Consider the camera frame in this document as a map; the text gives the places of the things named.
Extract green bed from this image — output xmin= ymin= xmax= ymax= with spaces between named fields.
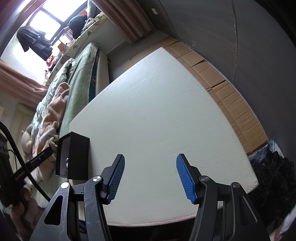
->
xmin=29 ymin=43 xmax=100 ymax=208

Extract floral windowsill cushion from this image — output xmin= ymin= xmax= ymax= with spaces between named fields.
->
xmin=45 ymin=13 xmax=107 ymax=86

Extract black hanging garment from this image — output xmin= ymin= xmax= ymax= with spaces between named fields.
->
xmin=16 ymin=25 xmax=52 ymax=61

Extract white wall switch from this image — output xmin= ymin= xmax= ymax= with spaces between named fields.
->
xmin=152 ymin=8 xmax=158 ymax=15

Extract flattened cardboard sheets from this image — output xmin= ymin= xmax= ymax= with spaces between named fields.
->
xmin=121 ymin=36 xmax=268 ymax=156

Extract dark clothes pile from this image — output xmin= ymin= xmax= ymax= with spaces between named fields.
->
xmin=248 ymin=141 xmax=295 ymax=231

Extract beige plush toy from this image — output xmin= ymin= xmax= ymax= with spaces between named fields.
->
xmin=21 ymin=125 xmax=33 ymax=154

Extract pink curtain right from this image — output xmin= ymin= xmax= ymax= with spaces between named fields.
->
xmin=93 ymin=0 xmax=155 ymax=43

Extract black open jewelry box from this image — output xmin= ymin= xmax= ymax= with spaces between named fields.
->
xmin=56 ymin=132 xmax=90 ymax=180

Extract black bag on sill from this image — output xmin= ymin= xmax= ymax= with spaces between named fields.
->
xmin=68 ymin=15 xmax=87 ymax=39

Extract light green quilt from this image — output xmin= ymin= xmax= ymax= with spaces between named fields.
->
xmin=31 ymin=58 xmax=75 ymax=141

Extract black left cable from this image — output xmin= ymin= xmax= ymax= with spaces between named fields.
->
xmin=0 ymin=120 xmax=52 ymax=202

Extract pink curtain left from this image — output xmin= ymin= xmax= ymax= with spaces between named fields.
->
xmin=0 ymin=60 xmax=48 ymax=108

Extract pink fleece blanket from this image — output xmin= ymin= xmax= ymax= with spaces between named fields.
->
xmin=24 ymin=82 xmax=70 ymax=183

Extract left hand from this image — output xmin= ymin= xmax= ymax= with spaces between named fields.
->
xmin=11 ymin=188 xmax=39 ymax=236

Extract pink curtain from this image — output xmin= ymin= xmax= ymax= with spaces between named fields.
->
xmin=93 ymin=0 xmax=155 ymax=43
xmin=0 ymin=60 xmax=48 ymax=108

